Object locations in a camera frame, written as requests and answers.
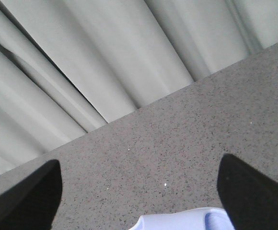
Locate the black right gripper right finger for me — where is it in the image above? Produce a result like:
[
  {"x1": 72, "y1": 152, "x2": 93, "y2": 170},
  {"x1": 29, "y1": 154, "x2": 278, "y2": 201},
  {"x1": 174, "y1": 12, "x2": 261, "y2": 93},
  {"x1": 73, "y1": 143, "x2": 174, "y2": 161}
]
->
[{"x1": 217, "y1": 154, "x2": 278, "y2": 230}]

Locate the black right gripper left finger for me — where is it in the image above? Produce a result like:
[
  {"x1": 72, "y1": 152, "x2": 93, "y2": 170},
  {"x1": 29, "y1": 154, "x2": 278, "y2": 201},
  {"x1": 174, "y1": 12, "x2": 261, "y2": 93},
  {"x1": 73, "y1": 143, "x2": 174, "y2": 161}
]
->
[{"x1": 0, "y1": 160, "x2": 62, "y2": 230}]

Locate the light blue slipper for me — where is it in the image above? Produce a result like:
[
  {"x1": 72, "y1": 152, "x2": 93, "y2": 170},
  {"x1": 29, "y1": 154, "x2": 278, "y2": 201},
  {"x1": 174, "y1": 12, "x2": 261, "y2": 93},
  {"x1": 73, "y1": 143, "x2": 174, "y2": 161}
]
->
[{"x1": 131, "y1": 207, "x2": 234, "y2": 230}]

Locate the grey-white curtain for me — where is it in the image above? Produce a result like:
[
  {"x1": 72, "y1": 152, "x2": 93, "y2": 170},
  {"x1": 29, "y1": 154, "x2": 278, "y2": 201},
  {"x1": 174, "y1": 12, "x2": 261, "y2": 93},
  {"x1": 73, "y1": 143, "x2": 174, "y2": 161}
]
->
[{"x1": 0, "y1": 0, "x2": 278, "y2": 175}]

